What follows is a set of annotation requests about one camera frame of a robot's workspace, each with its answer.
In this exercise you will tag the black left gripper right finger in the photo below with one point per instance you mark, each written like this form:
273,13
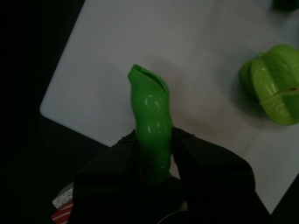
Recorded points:
217,178

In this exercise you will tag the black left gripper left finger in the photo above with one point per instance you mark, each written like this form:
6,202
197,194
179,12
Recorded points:
102,178

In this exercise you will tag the green toy pea pod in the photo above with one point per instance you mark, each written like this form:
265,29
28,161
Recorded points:
152,122

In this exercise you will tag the red white striped toy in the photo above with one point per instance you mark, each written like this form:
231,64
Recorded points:
62,208

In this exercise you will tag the green toy star fruit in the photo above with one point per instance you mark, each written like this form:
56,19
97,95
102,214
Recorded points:
273,84

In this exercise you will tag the white cutting board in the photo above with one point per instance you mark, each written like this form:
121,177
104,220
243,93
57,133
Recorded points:
187,58

